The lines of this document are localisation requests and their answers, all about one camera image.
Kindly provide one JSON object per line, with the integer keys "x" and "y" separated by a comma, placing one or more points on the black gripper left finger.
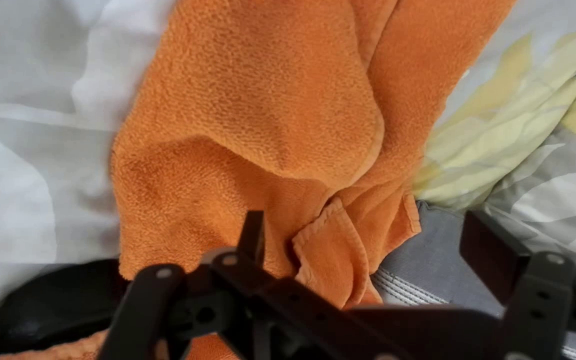
{"x": 168, "y": 301}

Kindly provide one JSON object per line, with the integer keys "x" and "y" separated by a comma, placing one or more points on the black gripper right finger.
{"x": 535, "y": 293}

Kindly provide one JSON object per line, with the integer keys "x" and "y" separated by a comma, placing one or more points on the orange towel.
{"x": 234, "y": 132}

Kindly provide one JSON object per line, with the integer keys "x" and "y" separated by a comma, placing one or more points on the white yellow floral bed sheet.
{"x": 21, "y": 132}

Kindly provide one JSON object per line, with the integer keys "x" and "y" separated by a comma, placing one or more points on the grey striped pillow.
{"x": 434, "y": 266}

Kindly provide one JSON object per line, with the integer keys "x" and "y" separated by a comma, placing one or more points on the black rounded device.
{"x": 55, "y": 301}

